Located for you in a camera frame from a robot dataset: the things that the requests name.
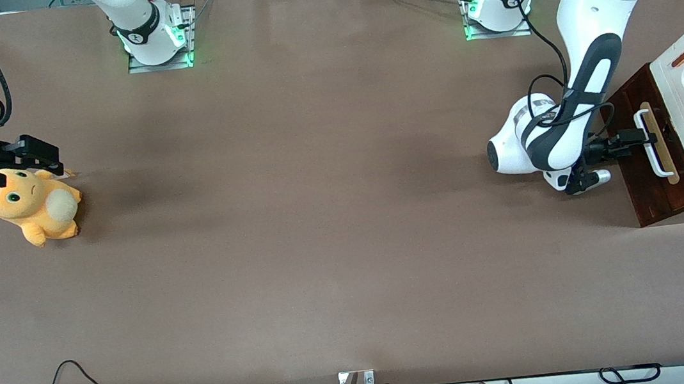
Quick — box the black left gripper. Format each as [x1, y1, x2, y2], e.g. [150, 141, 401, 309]
[579, 125, 662, 168]

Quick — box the white drawer handle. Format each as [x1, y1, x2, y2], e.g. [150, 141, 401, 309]
[633, 108, 669, 180]

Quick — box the dark brown wooden drawer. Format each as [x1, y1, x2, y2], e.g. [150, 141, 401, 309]
[614, 58, 684, 224]

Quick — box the dark brown wooden base board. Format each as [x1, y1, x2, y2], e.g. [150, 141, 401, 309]
[598, 81, 652, 231]

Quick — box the yellow plush toy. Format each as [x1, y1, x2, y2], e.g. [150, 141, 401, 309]
[0, 159, 88, 252]

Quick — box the light wood handle plate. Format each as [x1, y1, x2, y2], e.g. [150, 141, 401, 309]
[638, 98, 681, 188]

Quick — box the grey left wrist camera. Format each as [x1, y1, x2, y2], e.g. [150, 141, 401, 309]
[562, 164, 614, 197]

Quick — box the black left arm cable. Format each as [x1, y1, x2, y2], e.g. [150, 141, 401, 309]
[512, 0, 622, 153]

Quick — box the metal base plate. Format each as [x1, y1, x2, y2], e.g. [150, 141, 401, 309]
[121, 3, 201, 76]
[459, 0, 536, 44]

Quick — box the black flat cable loop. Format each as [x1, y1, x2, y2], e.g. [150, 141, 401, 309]
[597, 360, 664, 384]

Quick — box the small metal bracket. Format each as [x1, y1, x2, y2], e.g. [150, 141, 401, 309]
[337, 369, 376, 384]

